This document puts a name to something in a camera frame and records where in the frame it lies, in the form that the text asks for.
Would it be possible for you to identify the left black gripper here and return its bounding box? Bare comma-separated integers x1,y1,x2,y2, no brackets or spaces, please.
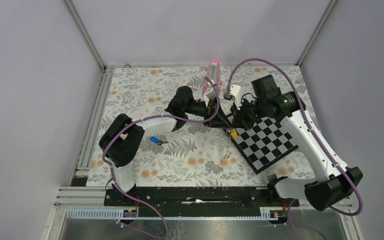
183,96,232,129

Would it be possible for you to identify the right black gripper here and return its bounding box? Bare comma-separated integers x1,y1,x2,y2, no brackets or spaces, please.
230,96,266,131

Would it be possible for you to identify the yellow tagged key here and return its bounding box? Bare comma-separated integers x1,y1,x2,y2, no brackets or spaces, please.
231,130,239,139

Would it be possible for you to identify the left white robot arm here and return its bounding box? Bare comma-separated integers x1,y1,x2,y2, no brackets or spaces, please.
98,85,229,206

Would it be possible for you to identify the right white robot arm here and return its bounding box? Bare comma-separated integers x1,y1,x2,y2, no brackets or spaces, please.
224,75,363,215

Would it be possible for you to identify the black white chessboard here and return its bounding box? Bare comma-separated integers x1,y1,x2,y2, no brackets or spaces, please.
231,117,299,174

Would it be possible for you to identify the pink metronome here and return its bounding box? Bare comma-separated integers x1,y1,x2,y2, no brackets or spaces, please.
202,59,221,96

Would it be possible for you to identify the floral patterned table mat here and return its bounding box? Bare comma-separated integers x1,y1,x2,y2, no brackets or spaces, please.
98,66,314,187

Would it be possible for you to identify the blue tagged key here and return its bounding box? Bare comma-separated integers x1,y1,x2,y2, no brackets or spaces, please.
150,136,168,146

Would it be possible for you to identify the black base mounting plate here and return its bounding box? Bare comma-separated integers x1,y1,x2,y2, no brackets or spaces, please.
103,186,300,218

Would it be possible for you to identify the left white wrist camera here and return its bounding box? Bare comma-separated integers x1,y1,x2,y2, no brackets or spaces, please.
203,86,220,107

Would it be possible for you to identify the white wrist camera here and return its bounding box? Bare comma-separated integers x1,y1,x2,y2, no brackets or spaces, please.
223,84,243,105
203,86,220,107

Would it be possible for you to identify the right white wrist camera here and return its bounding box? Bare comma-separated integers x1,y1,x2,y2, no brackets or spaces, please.
223,84,243,105

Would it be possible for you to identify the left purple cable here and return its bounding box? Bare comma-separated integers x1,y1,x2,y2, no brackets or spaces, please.
101,76,221,239

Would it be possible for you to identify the purple cable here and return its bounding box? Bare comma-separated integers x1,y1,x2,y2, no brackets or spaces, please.
101,76,221,239
224,58,364,240

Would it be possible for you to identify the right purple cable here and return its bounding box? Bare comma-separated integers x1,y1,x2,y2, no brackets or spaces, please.
224,58,364,240

